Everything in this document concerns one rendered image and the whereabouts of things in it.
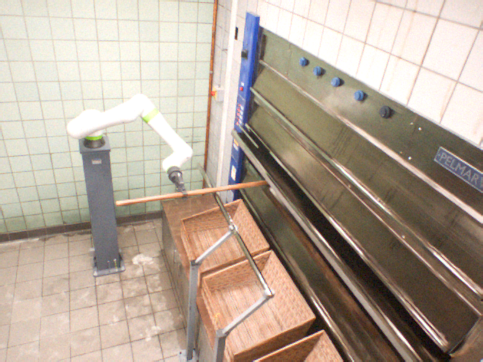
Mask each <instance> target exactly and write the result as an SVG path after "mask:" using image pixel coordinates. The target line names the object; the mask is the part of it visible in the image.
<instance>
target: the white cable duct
mask: <svg viewBox="0 0 483 362"><path fill-rule="evenodd" d="M236 4H237V0H233V1H232V10H231V26H230V36H229V53H228V61H227V71H226V87H225V96H224V105H223V113H222V122H221V139H220V148H219V157H218V174H217V183H216V187H220V181H221V165H222V157H223V149H224V140H225V133H226V117H227V108H228V100H229V84H230V75H231V60H232V52H233V43H234V28H235V19H236Z"/></svg>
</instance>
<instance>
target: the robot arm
mask: <svg viewBox="0 0 483 362"><path fill-rule="evenodd" d="M156 115H157V116H156ZM137 117H140V118H141V119H142V120H143V121H144V122H145V123H146V124H147V125H148V126H149V127H151V128H152V130H153V131H154V132H155V133H156V134H158V135H160V136H161V137H162V138H163V140H164V141H165V142H166V143H167V144H168V145H169V146H170V148H171V150H173V151H174V153H172V154H171V155H170V156H169V157H167V158H166V159H165V160H164V161H163V163H162V168H163V169H164V171H166V173H167V174H166V175H167V176H168V178H169V181H171V182H172V183H174V184H175V185H176V186H177V191H178V192H182V194H183V195H187V194H188V193H187V191H186V189H185V188H184V187H185V186H184V182H183V174H184V172H182V171H181V170H180V167H181V166H182V165H183V164H185V162H187V161H188V160H189V159H191V158H192V156H193V150H192V149H191V148H190V147H189V146H188V145H187V144H186V143H185V142H184V141H183V140H182V139H181V138H180V137H179V136H178V135H177V134H176V133H175V132H174V131H173V129H172V128H171V127H170V125H169V124H168V123H167V122H166V120H165V119H164V118H163V116H162V114H161V113H160V112H159V111H158V110H157V108H155V107H154V105H153V104H152V103H151V102H150V100H149V99H148V98H147V97H146V96H144V95H143V94H136V95H134V97H133V98H132V99H131V100H130V101H128V102H126V103H122V104H121V105H119V106H117V107H115V108H112V109H110V110H108V111H104V113H100V111H98V110H96V109H87V110H84V111H82V113H81V114H80V116H78V117H77V118H75V119H73V120H72V121H70V122H69V123H68V125H67V127H66V131H67V133H68V135H69V136H71V137H72V138H74V139H82V138H84V140H83V146H84V147H85V148H88V149H98V148H101V147H103V146H104V144H105V140H104V139H103V137H102V134H103V129H105V128H108V127H111V126H116V125H120V124H129V123H132V122H134V121H135V120H136V119H137Z"/></svg>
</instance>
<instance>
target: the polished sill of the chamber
mask: <svg viewBox="0 0 483 362"><path fill-rule="evenodd" d="M246 164H247V166H248V167H249V168H250V170H251V171H252V172H253V174H254V175H255V177H257V178H258V180H259V181H265V178H264V177H263V175H262V174H261V172H260V171H259V170H258V169H257V168H256V167H255V166H254V165H253V164H252V161H251V160H250V159H247V161H246ZM263 187H264V188H265V190H266V191H267V192H268V194H269V195H270V197H271V198H272V200H274V201H275V203H276V204H277V206H278V207H279V208H280V210H281V211H282V213H283V214H284V216H285V217H286V218H287V220H288V221H289V222H290V223H291V224H292V225H293V227H294V228H295V230H296V231H297V233H298V234H299V236H300V237H301V238H302V239H303V241H304V242H305V244H306V245H308V248H309V249H310V250H311V251H312V253H313V254H314V256H315V257H316V258H317V260H318V261H319V262H320V264H321V266H322V267H323V268H324V269H325V270H326V271H327V273H328V274H329V276H330V277H331V278H332V280H333V282H334V283H335V284H336V286H337V287H338V288H339V289H340V291H342V292H343V294H344V295H345V297H346V298H347V300H348V301H349V303H350V304H351V306H352V307H353V308H354V309H355V311H356V312H357V314H358V315H359V316H360V318H361V319H362V320H363V321H364V323H365V324H366V325H367V327H368V328H369V329H370V331H371V332H372V334H373V336H374V337H375V338H376V339H377V340H378V341H379V343H380V344H381V345H382V347H383V348H384V349H385V351H386V353H387V354H388V356H389V357H390V358H391V359H392V361H393V362H406V361H405V359H404V358H403V357H402V356H401V355H400V353H399V352H398V349H396V348H395V347H394V345H393V344H392V343H391V342H390V340H389V339H388V338H387V336H386V335H385V333H384V332H383V331H382V329H381V328H380V326H379V325H378V324H377V323H376V322H375V321H374V320H373V319H372V317H371V316H370V314H369V313H368V312H367V310H366V309H365V307H364V306H363V305H362V303H361V302H360V301H359V300H358V299H357V297H356V296H355V295H354V293H353V292H352V291H351V290H350V289H349V287H348V286H347V284H346V283H345V281H344V280H343V279H342V277H340V276H339V274H338V273H337V272H336V270H335V269H334V268H333V267H332V265H331V264H330V262H329V260H328V259H327V258H326V257H325V256H324V254H322V253H321V251H320V250H319V248H318V247H317V245H316V244H315V243H314V241H313V240H312V239H311V237H310V236H309V235H308V234H307V233H306V232H305V231H304V230H303V227H302V226H301V224H299V222H298V221H297V220H296V218H295V217H294V215H293V214H292V213H291V211H290V210H288V208H287V207H286V205H285V204H284V203H283V201H281V199H280V198H279V197H278V194H277V193H276V192H275V191H274V189H272V188H271V187H270V185H263Z"/></svg>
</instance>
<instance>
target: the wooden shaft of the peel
mask: <svg viewBox="0 0 483 362"><path fill-rule="evenodd" d="M261 185H268V182H267V181H266V180H265V181H260V182H250V183H244V184H238V185H229V186H222V187H212V188H206V189H201V190H191V191H187V193H188V194H187V195H183V194H182V192H176V193H169V194H164V195H153V197H148V198H137V199H132V200H122V201H117V202H116V206H122V205H131V204H137V203H147V202H152V201H158V200H167V199H173V198H183V197H188V196H189V195H199V194H204V193H210V192H219V191H225V190H234V189H239V188H246V187H255V186H261Z"/></svg>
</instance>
